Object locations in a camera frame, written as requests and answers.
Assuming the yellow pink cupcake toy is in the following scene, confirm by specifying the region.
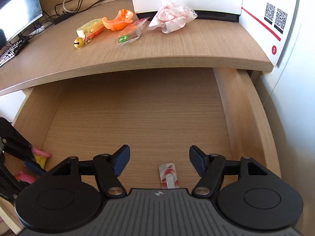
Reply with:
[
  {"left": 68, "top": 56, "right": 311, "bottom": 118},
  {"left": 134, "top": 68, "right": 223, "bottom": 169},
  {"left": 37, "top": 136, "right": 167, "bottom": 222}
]
[{"left": 31, "top": 147, "right": 51, "bottom": 169}]

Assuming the pink floral fabric piece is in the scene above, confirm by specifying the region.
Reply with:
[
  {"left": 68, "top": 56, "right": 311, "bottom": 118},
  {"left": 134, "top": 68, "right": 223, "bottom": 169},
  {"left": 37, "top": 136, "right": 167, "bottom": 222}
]
[{"left": 148, "top": 3, "right": 197, "bottom": 34}]

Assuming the white red QR sign board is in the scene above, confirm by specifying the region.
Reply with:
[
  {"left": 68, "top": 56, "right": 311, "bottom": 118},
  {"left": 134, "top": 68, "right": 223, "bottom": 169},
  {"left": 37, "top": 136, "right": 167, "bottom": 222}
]
[{"left": 239, "top": 0, "right": 297, "bottom": 66}]

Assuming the red green snack packet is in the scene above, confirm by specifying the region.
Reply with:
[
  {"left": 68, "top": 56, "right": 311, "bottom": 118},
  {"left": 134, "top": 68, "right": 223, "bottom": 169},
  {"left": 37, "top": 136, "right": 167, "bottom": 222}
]
[{"left": 109, "top": 18, "right": 149, "bottom": 49}]

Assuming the red white candy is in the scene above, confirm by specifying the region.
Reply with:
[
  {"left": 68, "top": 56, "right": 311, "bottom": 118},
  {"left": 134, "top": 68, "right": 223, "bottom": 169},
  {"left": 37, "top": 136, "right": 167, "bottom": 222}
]
[{"left": 158, "top": 163, "right": 179, "bottom": 189}]

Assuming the gold bell keychain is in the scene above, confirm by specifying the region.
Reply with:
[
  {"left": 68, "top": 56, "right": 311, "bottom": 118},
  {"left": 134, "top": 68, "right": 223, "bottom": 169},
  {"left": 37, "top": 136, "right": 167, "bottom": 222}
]
[{"left": 74, "top": 32, "right": 93, "bottom": 49}]

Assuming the white desk drawer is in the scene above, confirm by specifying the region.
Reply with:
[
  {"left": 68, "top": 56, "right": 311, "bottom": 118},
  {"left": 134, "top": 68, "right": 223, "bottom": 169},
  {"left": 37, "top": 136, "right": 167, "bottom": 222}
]
[{"left": 0, "top": 67, "right": 282, "bottom": 235}]

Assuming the yellow cheese block toy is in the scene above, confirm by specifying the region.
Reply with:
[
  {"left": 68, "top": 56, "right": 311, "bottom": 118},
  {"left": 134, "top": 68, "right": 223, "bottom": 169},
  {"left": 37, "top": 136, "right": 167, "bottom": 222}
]
[{"left": 76, "top": 18, "right": 105, "bottom": 38}]

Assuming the black computer monitor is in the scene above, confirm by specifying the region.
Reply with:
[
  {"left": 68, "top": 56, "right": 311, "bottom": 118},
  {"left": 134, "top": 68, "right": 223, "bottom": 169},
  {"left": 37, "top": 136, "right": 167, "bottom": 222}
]
[{"left": 0, "top": 0, "right": 42, "bottom": 48}]

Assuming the black cable bundle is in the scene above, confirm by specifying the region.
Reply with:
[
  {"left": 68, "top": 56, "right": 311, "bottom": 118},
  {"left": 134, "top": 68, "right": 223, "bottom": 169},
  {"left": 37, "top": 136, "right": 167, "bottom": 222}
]
[{"left": 22, "top": 0, "right": 132, "bottom": 40}]

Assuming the orange plastic shell half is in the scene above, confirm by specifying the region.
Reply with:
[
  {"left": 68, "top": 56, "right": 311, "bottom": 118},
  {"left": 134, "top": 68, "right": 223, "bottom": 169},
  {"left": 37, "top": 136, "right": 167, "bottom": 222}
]
[{"left": 101, "top": 9, "right": 133, "bottom": 31}]

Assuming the black keyboard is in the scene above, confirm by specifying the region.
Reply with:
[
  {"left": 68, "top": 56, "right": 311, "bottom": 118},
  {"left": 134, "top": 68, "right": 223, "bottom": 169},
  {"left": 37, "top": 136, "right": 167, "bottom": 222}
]
[{"left": 0, "top": 40, "right": 28, "bottom": 66}]

